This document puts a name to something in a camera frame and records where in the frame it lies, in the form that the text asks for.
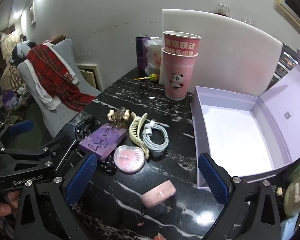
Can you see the small wall picture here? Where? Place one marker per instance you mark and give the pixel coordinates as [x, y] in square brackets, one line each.
[32, 15]

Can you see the person's left hand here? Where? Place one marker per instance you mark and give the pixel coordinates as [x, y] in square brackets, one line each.
[1, 207]

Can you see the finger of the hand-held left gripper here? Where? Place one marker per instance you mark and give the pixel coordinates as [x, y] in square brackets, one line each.
[57, 147]
[21, 127]

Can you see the dark brochure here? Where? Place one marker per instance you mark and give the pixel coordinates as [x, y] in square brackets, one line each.
[285, 65]

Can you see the grey chair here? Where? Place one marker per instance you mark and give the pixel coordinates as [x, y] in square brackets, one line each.
[65, 52]

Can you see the purple drink can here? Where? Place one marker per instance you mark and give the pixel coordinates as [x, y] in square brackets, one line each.
[141, 52]

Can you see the pale blue bag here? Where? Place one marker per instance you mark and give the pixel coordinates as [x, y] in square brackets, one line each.
[290, 227]

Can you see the cream wall picture frame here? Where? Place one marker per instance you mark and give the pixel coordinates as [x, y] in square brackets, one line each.
[290, 7]

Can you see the small cream charm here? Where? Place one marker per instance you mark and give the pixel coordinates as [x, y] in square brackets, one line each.
[280, 191]

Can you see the black polka dot scrunchie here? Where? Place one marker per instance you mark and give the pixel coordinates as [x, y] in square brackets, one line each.
[107, 166]

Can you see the white foam board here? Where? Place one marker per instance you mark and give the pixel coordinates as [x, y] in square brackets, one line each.
[240, 55]

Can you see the red paper cup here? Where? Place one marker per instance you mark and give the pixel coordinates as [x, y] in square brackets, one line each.
[181, 43]

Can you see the cream cartoon figurine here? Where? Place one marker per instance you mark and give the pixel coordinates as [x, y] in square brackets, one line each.
[297, 192]

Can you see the small purple box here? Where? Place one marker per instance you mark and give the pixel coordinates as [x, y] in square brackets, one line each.
[100, 140]

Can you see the cream hair claw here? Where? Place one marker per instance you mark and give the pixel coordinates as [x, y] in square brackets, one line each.
[135, 135]

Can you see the lavender gift box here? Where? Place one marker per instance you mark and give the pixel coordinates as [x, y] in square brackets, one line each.
[227, 135]

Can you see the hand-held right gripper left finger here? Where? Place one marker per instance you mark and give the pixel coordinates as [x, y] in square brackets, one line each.
[81, 177]

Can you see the pink panda paper cup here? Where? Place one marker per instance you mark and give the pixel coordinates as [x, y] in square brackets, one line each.
[177, 80]

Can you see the yellow lollipop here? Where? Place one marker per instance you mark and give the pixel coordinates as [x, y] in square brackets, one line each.
[153, 77]

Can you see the cream wooden frame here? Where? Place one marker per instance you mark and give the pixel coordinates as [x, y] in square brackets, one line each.
[88, 76]

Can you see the glass jar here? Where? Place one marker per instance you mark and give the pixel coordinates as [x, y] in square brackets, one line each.
[247, 20]
[222, 10]

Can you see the white plastic bag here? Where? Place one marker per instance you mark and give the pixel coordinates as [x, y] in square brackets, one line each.
[153, 60]

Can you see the red plaid scarf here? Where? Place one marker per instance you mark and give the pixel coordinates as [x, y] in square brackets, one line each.
[52, 75]

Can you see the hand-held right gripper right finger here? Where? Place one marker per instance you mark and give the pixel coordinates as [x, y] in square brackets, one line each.
[213, 177]

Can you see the pink round case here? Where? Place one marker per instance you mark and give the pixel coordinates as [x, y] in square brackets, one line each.
[157, 193]

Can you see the pile of clothes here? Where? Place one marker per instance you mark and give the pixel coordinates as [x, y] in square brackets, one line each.
[12, 80]

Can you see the brown bear hair claw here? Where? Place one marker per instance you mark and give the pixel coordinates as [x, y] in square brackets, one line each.
[120, 117]

